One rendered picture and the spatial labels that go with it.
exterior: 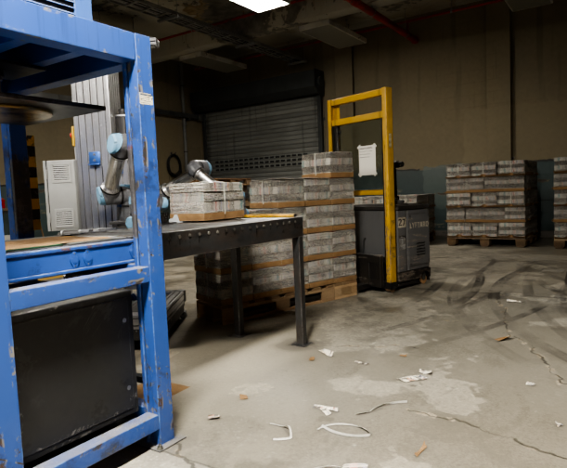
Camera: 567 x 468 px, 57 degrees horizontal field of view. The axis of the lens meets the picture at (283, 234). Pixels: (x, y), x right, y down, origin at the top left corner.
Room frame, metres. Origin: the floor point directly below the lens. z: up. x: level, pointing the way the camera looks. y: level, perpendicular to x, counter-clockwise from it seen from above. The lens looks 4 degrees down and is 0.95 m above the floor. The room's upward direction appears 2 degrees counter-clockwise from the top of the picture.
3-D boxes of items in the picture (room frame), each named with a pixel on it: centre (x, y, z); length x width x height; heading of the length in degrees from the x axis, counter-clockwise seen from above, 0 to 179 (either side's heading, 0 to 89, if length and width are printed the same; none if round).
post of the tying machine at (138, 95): (1.97, 0.51, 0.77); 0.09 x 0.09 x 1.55; 56
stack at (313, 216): (4.27, 0.14, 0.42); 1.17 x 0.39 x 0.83; 129
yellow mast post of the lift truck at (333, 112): (5.25, -0.56, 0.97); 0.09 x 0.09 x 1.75; 39
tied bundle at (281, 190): (4.35, 0.04, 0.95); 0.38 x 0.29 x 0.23; 40
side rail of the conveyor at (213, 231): (2.67, 0.27, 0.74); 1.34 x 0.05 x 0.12; 146
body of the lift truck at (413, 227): (5.23, -1.05, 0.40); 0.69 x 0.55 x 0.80; 39
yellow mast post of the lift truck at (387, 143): (4.74, -0.97, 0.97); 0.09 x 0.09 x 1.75; 39
